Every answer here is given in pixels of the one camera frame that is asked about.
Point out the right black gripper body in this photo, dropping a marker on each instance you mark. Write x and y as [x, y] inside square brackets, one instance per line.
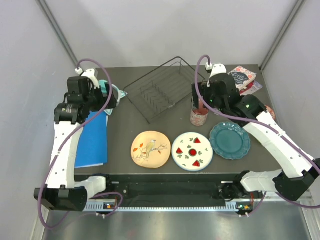
[205, 92]

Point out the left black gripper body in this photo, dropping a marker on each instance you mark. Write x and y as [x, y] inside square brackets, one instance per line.
[96, 101]

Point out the black wire dish rack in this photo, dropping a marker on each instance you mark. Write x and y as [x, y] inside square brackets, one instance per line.
[161, 89]

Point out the beige bird plate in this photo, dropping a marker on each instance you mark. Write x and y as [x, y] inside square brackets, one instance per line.
[151, 149]

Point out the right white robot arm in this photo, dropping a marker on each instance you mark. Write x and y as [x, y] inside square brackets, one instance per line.
[298, 170]

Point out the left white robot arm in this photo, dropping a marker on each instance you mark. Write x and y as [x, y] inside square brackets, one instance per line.
[85, 100]

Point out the teal cat-ear headphones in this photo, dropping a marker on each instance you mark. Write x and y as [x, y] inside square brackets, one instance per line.
[117, 93]

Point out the floral cover book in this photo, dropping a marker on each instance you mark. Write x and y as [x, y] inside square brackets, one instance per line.
[242, 77]

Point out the pink floral mug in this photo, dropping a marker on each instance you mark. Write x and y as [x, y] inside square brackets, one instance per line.
[198, 116]

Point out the lower pink book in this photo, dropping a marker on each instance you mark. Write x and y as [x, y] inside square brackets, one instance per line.
[252, 88]

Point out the blue folder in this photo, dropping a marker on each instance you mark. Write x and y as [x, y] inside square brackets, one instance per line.
[92, 149]

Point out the teal scalloped plate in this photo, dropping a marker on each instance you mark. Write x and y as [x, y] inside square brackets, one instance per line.
[230, 141]

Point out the white watermelon plate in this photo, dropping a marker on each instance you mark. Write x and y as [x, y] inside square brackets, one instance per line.
[192, 151]

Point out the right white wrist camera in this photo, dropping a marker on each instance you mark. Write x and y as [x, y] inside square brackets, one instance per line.
[215, 69]

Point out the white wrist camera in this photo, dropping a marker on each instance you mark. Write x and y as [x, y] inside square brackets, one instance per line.
[215, 69]
[90, 74]

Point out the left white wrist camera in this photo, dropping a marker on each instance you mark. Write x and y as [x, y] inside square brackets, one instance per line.
[90, 74]

